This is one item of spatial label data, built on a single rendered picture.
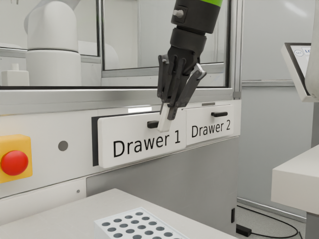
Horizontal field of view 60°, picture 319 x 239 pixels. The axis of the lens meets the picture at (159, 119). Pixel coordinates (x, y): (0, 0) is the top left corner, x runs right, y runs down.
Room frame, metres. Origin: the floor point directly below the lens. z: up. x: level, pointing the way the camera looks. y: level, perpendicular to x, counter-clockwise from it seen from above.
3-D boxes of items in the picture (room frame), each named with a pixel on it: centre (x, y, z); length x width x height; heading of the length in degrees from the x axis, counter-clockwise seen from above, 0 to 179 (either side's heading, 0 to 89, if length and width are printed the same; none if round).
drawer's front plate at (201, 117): (0.93, -0.17, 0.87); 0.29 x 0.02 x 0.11; 136
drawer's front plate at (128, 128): (0.69, 0.03, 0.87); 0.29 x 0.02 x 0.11; 136
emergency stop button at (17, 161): (0.43, 0.23, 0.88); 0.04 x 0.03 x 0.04; 136
